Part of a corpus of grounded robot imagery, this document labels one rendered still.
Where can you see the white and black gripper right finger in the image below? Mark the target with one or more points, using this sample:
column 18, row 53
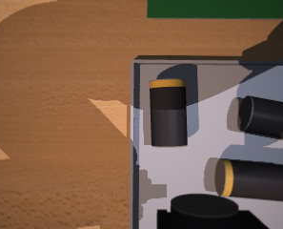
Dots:
column 247, row 220

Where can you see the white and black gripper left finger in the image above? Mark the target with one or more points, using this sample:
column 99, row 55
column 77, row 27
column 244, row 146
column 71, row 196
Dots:
column 164, row 220

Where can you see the green open-top box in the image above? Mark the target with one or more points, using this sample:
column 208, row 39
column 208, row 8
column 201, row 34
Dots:
column 215, row 9

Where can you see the black and orange battery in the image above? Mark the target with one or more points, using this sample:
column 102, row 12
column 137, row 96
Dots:
column 203, row 211
column 261, row 116
column 244, row 179
column 168, row 113

